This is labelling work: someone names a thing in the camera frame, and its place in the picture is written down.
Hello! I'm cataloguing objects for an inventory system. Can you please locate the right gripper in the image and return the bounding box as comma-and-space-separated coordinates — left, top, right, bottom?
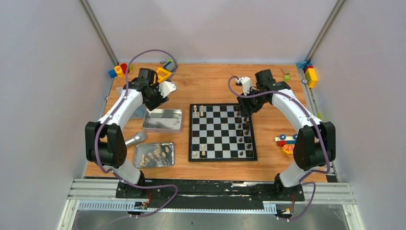
237, 88, 268, 117

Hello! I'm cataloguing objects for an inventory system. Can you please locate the tin box with dark pieces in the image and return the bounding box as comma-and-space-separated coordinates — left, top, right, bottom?
142, 109, 182, 134

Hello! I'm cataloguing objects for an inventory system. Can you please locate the black silver chess board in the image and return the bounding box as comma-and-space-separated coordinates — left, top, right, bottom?
188, 103, 258, 162

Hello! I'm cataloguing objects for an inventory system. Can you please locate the tin lid with light pieces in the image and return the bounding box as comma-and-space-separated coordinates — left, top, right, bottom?
133, 142, 175, 169

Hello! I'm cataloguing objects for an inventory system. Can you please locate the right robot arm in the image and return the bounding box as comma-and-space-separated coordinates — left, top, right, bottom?
234, 69, 336, 200

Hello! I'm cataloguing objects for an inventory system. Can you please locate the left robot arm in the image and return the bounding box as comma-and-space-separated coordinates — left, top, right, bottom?
85, 68, 177, 198

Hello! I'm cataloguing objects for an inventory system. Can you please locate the blue plastic bag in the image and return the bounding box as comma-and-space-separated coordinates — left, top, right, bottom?
116, 87, 147, 119

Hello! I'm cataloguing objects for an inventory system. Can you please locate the yellow toy saw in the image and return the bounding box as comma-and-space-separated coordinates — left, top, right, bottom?
156, 67, 172, 84

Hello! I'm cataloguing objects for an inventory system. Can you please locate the blue green toy block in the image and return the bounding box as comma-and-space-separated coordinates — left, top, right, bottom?
163, 59, 178, 72

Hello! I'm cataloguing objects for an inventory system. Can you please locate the silver microphone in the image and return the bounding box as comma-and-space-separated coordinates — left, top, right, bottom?
125, 131, 147, 147

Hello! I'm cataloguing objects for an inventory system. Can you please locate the colourful toy blocks left corner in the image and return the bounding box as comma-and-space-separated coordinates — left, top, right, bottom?
108, 63, 134, 79

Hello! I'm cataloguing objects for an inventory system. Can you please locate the colourful toy blocks corner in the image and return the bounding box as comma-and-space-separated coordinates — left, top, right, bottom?
296, 62, 318, 88
108, 63, 134, 79

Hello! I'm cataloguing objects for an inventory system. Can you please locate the colourful toy car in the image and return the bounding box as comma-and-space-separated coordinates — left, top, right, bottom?
275, 134, 298, 155

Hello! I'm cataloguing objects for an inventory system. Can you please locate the colourful toy blocks right corner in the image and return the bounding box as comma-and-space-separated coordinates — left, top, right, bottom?
296, 62, 318, 88

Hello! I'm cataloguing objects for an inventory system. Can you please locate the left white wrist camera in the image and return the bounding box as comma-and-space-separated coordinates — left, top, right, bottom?
158, 81, 177, 98

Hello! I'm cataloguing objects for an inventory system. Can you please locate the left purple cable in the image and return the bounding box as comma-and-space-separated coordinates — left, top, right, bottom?
94, 49, 179, 219

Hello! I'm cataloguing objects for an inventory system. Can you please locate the purple cable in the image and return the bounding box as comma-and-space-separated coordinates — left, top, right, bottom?
227, 75, 331, 222
94, 49, 179, 219

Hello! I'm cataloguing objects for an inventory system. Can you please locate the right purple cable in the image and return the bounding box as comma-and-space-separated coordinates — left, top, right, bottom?
227, 75, 331, 222

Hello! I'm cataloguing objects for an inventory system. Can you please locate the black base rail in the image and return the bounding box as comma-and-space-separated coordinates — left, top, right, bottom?
115, 179, 304, 210

